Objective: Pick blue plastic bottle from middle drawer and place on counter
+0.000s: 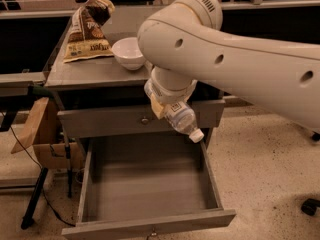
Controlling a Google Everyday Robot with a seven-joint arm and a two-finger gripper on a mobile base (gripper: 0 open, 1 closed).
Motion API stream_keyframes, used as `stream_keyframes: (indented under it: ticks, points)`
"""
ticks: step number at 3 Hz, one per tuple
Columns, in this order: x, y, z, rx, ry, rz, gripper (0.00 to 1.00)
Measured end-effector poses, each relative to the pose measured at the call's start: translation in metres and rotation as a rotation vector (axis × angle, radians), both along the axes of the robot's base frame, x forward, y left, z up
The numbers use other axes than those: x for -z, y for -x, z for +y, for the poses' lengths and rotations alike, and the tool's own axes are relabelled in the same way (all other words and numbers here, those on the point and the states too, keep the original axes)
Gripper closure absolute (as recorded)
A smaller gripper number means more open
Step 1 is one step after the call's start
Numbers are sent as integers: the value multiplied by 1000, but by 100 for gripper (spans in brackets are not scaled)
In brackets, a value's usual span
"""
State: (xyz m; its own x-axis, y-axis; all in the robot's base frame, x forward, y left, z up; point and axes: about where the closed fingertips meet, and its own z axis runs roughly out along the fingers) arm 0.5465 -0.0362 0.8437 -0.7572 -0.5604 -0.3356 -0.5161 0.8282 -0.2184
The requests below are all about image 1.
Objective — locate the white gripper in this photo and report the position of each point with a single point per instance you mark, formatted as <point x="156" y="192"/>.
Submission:
<point x="167" y="96"/>

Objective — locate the grey metal cabinet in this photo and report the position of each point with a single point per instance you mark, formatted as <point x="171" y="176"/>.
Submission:
<point x="103" y="82"/>

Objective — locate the cardboard box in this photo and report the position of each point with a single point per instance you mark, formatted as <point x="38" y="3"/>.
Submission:
<point x="53" y="156"/>

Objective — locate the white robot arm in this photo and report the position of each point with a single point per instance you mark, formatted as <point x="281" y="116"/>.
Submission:
<point x="184" y="43"/>

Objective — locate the brown chip bag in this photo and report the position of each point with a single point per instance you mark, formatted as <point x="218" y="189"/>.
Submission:
<point x="86" y="39"/>

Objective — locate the clear plastic water bottle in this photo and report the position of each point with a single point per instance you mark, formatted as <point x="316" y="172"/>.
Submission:
<point x="183" y="119"/>

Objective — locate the closed top drawer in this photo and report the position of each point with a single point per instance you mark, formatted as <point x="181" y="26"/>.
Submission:
<point x="109" y="121"/>

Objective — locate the white bowl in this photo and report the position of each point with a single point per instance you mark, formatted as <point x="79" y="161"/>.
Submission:
<point x="127" y="53"/>

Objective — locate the wooden board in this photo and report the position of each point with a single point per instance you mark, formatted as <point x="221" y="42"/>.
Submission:
<point x="29" y="132"/>

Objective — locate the open middle drawer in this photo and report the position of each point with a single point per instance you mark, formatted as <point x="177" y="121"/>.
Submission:
<point x="144" y="185"/>

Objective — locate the black chair caster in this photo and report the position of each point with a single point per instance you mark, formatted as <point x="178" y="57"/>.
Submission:
<point x="310" y="206"/>

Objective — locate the black tripod stand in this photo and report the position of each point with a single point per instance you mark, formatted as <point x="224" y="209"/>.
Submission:
<point x="27" y="220"/>

